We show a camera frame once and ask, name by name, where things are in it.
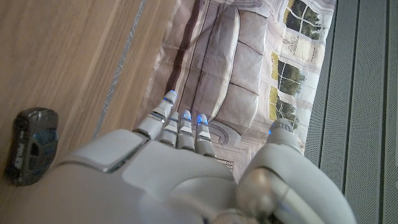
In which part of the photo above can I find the printed sofa room backdrop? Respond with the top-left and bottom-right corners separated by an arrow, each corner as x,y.
136,0 -> 338,183

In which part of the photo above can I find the dark grey rounded device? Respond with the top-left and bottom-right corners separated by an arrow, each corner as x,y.
3,107 -> 60,187

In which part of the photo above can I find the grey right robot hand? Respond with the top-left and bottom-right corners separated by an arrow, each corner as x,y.
6,89 -> 358,224

